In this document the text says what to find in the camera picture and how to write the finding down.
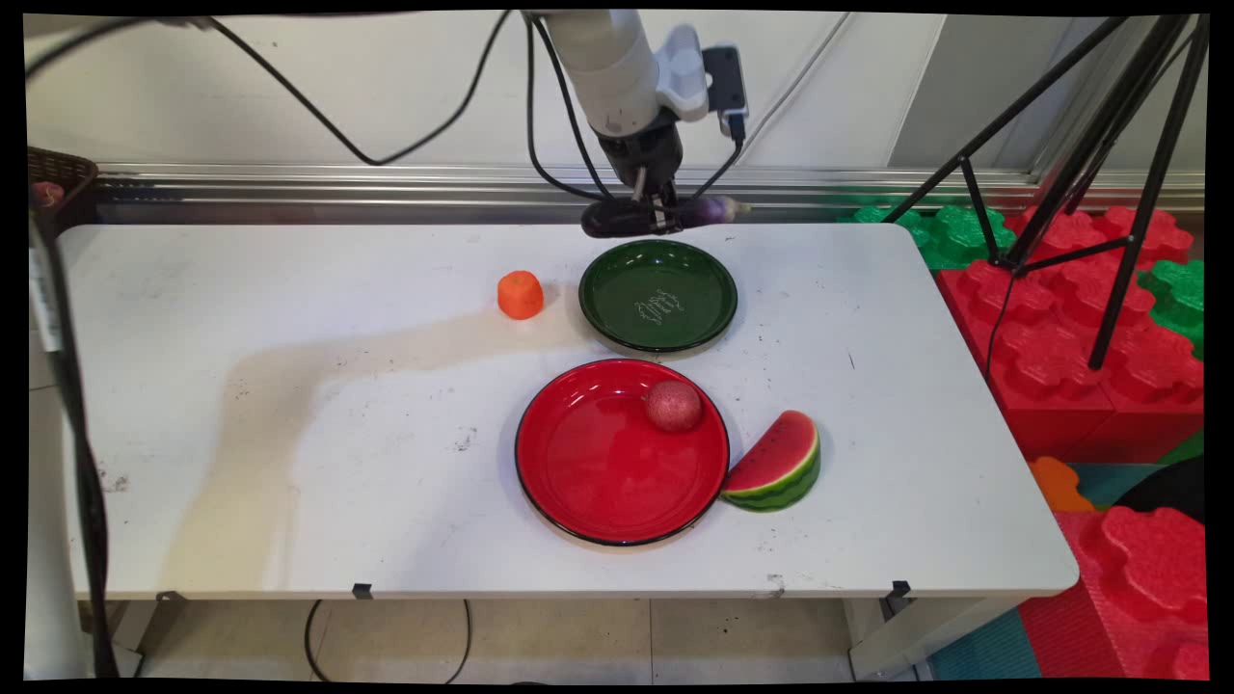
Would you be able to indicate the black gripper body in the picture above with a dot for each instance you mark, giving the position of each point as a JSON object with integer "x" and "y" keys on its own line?
{"x": 644, "y": 154}

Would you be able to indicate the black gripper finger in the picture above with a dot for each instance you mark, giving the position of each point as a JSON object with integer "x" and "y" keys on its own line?
{"x": 669, "y": 212}
{"x": 643, "y": 214}

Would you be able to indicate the purple toy eggplant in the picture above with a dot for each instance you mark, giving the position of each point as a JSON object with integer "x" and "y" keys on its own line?
{"x": 607, "y": 218}

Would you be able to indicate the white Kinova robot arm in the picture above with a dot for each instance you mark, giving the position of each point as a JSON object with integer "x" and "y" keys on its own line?
{"x": 607, "y": 67}

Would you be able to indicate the dark green plate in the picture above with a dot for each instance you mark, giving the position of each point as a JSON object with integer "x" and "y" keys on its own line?
{"x": 658, "y": 294}

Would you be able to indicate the orange toy fruit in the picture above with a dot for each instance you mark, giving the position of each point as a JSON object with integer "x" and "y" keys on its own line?
{"x": 521, "y": 294}

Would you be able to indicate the red toy apple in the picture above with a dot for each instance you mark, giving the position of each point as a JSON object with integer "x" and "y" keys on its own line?
{"x": 673, "y": 406}

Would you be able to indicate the red plate with black rim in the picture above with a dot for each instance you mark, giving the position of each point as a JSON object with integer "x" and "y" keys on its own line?
{"x": 607, "y": 472}

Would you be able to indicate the toy watermelon slice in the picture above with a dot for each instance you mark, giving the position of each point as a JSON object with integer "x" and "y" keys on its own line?
{"x": 779, "y": 465}

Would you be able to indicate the green foam block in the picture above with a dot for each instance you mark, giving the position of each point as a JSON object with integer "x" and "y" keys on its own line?
{"x": 1178, "y": 299}
{"x": 950, "y": 236}

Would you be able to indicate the large red foam block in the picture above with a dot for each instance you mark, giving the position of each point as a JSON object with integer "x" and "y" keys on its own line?
{"x": 1051, "y": 328}

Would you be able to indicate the black table clip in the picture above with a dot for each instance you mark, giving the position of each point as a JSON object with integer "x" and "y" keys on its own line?
{"x": 901, "y": 589}
{"x": 362, "y": 590}

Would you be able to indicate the black tripod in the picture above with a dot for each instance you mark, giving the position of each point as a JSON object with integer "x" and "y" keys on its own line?
{"x": 1109, "y": 154}

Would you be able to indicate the orange foam piece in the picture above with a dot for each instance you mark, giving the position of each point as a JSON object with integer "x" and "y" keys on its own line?
{"x": 1058, "y": 485}

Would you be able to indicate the white table leg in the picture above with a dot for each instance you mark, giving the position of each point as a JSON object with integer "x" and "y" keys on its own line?
{"x": 925, "y": 631}

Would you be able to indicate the teal floor mat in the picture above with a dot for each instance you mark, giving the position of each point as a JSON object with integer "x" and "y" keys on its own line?
{"x": 983, "y": 651}

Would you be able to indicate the dark wicker basket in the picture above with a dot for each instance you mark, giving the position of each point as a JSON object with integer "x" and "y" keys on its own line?
{"x": 63, "y": 169}

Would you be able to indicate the red item in basket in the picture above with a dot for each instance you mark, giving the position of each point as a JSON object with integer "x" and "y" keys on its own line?
{"x": 48, "y": 193}

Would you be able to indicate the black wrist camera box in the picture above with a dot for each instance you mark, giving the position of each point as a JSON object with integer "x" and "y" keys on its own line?
{"x": 726, "y": 82}

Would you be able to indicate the aluminium rail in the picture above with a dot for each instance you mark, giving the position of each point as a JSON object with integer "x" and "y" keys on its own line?
{"x": 386, "y": 183}

